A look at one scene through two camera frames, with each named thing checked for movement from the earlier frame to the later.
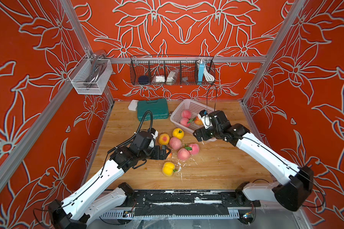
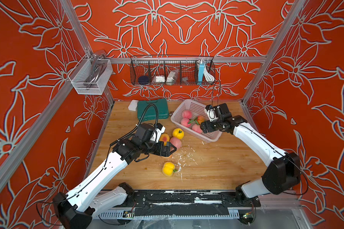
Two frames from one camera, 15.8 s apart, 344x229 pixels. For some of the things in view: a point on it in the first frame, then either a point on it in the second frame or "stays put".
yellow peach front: (168, 168) stays put
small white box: (133, 105) stays put
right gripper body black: (208, 133) -> (213, 125)
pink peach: (195, 149) -> (197, 128)
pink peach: (186, 113) stays put
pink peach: (184, 121) stays put
